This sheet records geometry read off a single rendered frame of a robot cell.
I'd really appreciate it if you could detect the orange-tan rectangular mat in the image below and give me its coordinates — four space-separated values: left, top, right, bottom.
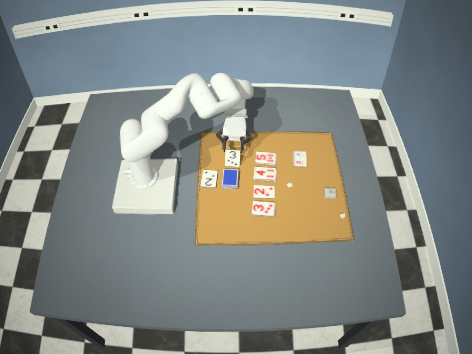
198 133 351 242

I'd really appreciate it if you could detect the blue card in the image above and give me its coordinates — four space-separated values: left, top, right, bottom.
222 169 238 187

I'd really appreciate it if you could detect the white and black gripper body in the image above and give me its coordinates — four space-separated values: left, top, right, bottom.
223 116 246 141

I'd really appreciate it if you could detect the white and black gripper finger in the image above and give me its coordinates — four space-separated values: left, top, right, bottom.
216 129 228 152
240 131 252 153

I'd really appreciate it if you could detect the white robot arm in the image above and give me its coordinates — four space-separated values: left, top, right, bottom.
120 73 254 189

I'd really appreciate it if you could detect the orange square mat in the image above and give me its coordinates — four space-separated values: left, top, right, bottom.
194 131 354 245

